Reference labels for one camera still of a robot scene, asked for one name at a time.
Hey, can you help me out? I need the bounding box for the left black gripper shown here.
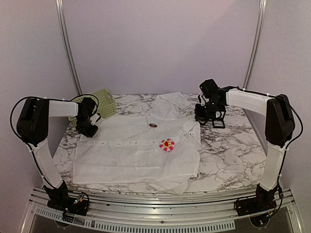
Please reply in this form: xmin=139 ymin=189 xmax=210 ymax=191
xmin=75 ymin=116 xmax=98 ymax=138

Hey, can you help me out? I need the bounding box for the pink flower brooch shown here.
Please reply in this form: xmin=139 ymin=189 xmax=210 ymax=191
xmin=159 ymin=138 xmax=175 ymax=152

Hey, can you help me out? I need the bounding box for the white button shirt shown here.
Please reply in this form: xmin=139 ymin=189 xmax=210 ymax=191
xmin=72 ymin=92 xmax=201 ymax=194

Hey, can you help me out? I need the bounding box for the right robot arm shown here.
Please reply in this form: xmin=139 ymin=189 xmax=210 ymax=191
xmin=194 ymin=79 xmax=304 ymax=212

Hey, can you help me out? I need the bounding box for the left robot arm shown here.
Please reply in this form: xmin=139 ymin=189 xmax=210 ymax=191
xmin=10 ymin=94 xmax=101 ymax=211

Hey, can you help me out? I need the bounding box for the black box of flower brooch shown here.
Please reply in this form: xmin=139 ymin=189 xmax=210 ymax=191
xmin=197 ymin=120 xmax=208 ymax=126

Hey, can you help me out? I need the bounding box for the black box with brown brooch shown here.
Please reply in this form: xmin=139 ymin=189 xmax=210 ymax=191
xmin=212 ymin=111 xmax=226 ymax=129

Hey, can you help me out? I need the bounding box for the green plastic basket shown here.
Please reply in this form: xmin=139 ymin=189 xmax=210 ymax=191
xmin=71 ymin=89 xmax=117 ymax=118

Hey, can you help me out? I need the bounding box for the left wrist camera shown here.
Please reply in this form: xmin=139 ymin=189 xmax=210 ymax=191
xmin=90 ymin=114 xmax=102 ymax=125

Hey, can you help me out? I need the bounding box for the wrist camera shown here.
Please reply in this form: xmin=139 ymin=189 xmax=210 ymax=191
xmin=198 ymin=94 xmax=207 ymax=107
xmin=90 ymin=114 xmax=102 ymax=125

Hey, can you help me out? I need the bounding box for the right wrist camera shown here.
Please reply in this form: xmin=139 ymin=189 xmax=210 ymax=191
xmin=198 ymin=94 xmax=207 ymax=107

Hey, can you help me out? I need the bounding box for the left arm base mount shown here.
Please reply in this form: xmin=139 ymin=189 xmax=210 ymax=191
xmin=47 ymin=193 xmax=90 ymax=216

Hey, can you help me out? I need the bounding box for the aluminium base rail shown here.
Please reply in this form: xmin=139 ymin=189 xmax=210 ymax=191
xmin=22 ymin=188 xmax=299 ymax=233

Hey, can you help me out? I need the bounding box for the white slotted cable duct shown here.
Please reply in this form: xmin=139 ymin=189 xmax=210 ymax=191
xmin=31 ymin=207 xmax=236 ymax=233

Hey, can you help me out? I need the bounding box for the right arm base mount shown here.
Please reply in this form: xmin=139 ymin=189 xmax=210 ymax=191
xmin=234 ymin=194 xmax=278 ymax=218

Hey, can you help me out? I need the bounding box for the right aluminium frame post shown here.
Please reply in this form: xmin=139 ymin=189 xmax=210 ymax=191
xmin=242 ymin=0 xmax=267 ymax=89

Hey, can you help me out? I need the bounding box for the aluminium frame post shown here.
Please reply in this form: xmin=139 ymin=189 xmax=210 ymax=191
xmin=242 ymin=0 xmax=267 ymax=89
xmin=55 ymin=0 xmax=83 ymax=95

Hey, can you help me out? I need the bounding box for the left aluminium frame post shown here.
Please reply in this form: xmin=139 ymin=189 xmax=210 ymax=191
xmin=55 ymin=0 xmax=83 ymax=95

